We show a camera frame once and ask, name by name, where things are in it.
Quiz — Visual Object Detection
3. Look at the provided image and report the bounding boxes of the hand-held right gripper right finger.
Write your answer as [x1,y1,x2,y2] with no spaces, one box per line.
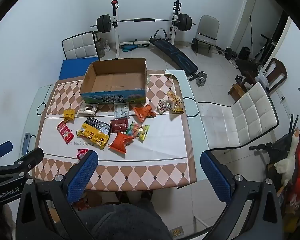
[200,151,284,240]

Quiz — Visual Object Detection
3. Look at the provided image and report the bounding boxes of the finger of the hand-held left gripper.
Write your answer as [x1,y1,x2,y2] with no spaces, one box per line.
[0,141,13,167]
[0,147,44,181]

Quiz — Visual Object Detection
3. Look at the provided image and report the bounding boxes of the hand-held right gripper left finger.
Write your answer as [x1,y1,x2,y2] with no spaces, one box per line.
[15,150,99,240]

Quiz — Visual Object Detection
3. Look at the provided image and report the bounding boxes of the large yellow snack packet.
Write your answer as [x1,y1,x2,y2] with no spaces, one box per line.
[77,121,110,150]

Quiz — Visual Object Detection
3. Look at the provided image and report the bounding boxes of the long red snack packet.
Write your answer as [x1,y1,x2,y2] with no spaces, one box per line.
[56,121,75,144]

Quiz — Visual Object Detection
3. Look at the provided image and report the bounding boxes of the orange snack packet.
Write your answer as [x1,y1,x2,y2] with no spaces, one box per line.
[132,104,157,123]
[108,132,135,154]

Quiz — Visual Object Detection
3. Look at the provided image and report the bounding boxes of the black striped snack packet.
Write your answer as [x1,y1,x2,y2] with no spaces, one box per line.
[86,117,112,134]

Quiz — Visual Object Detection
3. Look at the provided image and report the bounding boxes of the small yellow snack packet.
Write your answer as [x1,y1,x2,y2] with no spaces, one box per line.
[63,109,75,122]

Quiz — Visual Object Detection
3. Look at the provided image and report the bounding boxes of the dark red snack packet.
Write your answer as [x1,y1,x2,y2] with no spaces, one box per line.
[109,118,129,134]

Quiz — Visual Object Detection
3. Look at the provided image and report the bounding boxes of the white cookie packet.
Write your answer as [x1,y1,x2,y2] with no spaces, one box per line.
[77,102,99,116]

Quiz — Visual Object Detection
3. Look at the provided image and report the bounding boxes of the colourful candy bag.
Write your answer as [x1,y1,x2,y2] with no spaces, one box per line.
[125,121,150,142]

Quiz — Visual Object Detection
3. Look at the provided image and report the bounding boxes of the white grey snack packet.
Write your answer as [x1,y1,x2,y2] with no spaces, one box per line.
[114,102,130,120]

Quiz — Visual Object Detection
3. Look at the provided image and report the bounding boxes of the yellow chips packet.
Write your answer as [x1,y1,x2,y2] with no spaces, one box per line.
[167,91,185,112]

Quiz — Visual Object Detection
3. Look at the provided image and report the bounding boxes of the white cartoon snack packet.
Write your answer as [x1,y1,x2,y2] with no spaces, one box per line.
[157,99,172,115]

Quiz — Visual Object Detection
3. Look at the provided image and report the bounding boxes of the cardboard box with blue print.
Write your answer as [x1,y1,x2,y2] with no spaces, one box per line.
[79,58,148,105]

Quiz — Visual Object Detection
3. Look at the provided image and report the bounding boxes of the small grey device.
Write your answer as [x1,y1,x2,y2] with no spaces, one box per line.
[22,133,33,155]

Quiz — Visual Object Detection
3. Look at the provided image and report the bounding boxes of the person's dark trousers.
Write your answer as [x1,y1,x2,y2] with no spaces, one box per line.
[75,197,173,240]

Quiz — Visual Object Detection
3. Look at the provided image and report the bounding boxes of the white padded chair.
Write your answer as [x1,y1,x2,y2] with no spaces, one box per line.
[197,81,279,153]
[62,32,100,61]

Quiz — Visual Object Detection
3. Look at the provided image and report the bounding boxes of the white goose plush toy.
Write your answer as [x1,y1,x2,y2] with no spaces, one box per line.
[275,127,300,187]

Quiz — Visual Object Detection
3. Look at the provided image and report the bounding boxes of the small wooden stool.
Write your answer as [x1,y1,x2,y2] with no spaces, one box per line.
[227,76,248,98]

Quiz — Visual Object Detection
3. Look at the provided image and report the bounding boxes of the chrome dumbbell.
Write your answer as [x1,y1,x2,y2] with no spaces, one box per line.
[195,71,207,87]

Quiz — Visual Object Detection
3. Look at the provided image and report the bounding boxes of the blue cushion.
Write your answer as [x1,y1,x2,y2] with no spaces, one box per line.
[59,57,100,81]

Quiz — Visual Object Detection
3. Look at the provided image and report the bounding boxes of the white plastic bag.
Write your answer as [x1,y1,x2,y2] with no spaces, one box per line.
[255,66,269,88]

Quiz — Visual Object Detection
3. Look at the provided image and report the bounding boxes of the dark low table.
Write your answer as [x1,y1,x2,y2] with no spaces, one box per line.
[236,59,263,85]

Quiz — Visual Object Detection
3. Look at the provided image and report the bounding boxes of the dark wooden chair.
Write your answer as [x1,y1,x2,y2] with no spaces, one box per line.
[259,57,288,94]

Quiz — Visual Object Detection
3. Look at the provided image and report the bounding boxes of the black sit-up bench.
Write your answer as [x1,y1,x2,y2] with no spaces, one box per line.
[149,29,198,77]

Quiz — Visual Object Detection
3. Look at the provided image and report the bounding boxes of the black dumbbell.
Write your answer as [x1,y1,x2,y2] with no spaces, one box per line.
[216,46,238,60]

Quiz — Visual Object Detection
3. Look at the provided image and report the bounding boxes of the black speaker box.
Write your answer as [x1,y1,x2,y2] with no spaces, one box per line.
[237,47,251,60]

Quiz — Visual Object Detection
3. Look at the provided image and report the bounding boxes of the clear water jug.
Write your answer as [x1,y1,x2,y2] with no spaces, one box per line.
[95,38,108,58]

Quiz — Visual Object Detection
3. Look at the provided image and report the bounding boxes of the blue twist disc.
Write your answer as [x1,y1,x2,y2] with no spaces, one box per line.
[121,44,140,53]

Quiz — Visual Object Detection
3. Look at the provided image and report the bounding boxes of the white squat rack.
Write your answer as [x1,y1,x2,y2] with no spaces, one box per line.
[111,0,183,60]

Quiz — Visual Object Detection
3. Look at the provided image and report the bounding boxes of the black kick scooter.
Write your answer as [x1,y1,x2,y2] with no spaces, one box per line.
[254,34,275,63]

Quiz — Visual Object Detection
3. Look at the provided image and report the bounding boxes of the grey chair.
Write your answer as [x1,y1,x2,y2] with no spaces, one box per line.
[192,15,220,55]

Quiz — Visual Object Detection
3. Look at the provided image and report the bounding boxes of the barbell with black plates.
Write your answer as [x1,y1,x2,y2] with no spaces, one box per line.
[91,13,197,34]

